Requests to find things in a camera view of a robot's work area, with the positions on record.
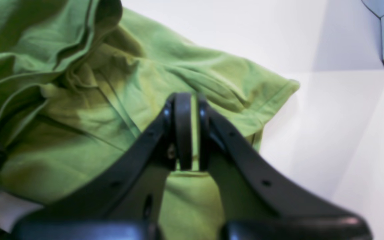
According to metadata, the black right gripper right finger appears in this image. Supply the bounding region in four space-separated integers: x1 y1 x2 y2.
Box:
197 95 373 240

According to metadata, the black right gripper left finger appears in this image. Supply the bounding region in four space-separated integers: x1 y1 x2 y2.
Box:
10 93 193 240

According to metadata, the green T-shirt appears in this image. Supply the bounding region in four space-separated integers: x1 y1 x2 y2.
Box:
0 0 300 240

